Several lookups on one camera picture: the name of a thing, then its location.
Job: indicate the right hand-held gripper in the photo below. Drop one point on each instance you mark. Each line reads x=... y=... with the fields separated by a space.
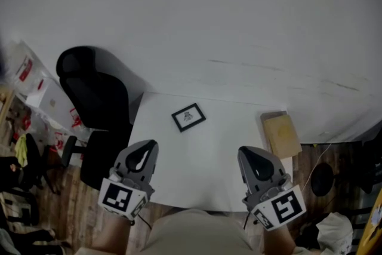
x=283 y=206

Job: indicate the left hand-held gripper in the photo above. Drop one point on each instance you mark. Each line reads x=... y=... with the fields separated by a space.
x=118 y=197

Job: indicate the black picture frame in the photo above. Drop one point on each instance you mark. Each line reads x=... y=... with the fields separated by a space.
x=188 y=117

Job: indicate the person's right forearm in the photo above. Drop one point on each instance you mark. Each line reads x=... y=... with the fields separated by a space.
x=277 y=242

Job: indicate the person's left forearm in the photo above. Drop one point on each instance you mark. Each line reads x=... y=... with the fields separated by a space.
x=115 y=236

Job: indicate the white desk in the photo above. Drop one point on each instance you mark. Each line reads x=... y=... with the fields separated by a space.
x=206 y=164

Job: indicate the yellowish book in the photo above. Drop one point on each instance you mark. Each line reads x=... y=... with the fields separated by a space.
x=283 y=135

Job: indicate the brown book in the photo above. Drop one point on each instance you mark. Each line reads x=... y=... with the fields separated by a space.
x=273 y=113

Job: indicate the black mesh office chair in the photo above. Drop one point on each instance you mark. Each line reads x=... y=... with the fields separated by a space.
x=95 y=98

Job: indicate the person's beige clothing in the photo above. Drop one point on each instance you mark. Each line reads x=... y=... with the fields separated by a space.
x=197 y=236

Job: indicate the white crumpled cloth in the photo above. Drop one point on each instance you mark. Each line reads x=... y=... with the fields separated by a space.
x=335 y=233

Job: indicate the black chair with cloth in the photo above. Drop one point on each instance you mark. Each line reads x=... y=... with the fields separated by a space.
x=37 y=155

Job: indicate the white cardboard box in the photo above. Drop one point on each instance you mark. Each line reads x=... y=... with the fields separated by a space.
x=52 y=103

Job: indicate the yellow-green cloth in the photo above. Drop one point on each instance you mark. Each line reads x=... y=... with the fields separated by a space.
x=21 y=150

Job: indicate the white paper scrap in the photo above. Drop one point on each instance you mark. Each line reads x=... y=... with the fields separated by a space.
x=376 y=215

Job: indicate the round yellow wooden table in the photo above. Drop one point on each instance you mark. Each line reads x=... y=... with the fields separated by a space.
x=370 y=239

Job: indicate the light wooden shelf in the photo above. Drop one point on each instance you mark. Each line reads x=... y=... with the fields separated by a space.
x=6 y=104

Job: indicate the white boxes with red labels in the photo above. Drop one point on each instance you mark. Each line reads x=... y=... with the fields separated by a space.
x=25 y=68

